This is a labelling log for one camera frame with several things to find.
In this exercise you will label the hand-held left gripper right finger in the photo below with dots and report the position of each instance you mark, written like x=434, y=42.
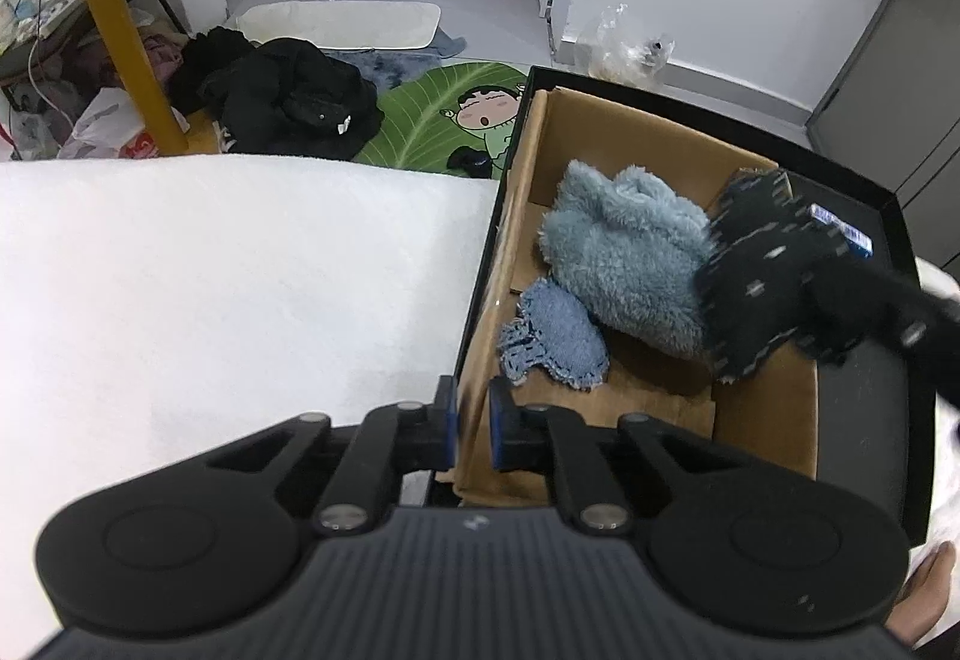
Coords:
x=499, y=424

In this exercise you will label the black shallow tray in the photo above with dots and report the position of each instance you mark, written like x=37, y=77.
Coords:
x=862, y=420

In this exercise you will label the green leaf cartoon rug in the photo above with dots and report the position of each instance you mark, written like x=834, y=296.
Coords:
x=420, y=120

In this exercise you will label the fluffy blue plush cloth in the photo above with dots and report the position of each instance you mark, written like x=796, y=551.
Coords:
x=622, y=255

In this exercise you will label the grey door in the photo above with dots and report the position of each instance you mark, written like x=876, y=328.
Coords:
x=885, y=45

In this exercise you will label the pile of black clothes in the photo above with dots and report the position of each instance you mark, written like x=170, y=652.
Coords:
x=285, y=97

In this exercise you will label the blue printed packet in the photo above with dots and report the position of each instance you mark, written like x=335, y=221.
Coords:
x=844, y=232

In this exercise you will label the black patterned sock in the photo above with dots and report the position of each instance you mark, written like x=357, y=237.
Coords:
x=757, y=285

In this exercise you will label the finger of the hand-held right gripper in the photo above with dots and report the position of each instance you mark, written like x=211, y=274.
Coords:
x=907, y=330

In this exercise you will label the white plastic bag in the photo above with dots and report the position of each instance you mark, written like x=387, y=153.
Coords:
x=105, y=124

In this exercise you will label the white bath mat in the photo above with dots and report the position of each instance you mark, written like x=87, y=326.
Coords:
x=337, y=22

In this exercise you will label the clutter pile under table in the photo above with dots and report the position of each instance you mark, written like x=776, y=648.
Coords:
x=45, y=52

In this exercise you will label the small black object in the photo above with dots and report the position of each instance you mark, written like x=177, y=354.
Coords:
x=471, y=163

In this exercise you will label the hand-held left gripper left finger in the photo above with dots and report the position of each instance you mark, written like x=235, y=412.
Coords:
x=448, y=420

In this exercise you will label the yellow round table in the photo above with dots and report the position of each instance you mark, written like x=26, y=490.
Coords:
x=112, y=30

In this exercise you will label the cardboard box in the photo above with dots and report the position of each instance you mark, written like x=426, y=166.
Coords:
x=765, y=420

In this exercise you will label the blue fringed denim pad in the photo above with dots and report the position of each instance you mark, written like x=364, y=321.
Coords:
x=559, y=330

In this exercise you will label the clear plastic bag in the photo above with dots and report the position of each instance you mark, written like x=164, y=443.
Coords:
x=626, y=49

